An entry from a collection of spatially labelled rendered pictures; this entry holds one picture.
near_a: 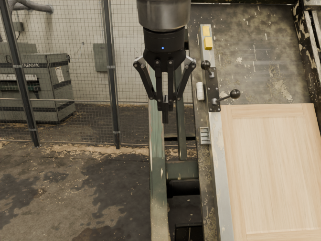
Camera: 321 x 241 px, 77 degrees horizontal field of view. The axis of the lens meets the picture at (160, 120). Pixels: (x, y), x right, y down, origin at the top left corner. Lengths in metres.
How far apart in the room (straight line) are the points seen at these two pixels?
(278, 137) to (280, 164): 0.11
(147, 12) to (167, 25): 0.04
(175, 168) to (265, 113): 0.46
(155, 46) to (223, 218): 0.68
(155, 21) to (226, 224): 0.73
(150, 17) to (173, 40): 0.05
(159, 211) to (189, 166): 0.22
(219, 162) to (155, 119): 0.30
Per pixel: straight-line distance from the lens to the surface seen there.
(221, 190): 0.85
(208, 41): 0.98
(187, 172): 0.89
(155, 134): 0.80
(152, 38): 0.37
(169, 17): 0.34
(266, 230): 0.97
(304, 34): 1.23
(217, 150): 0.84
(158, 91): 0.45
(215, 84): 0.90
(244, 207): 0.91
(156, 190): 0.79
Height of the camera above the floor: 1.61
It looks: 20 degrees down
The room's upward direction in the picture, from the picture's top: straight up
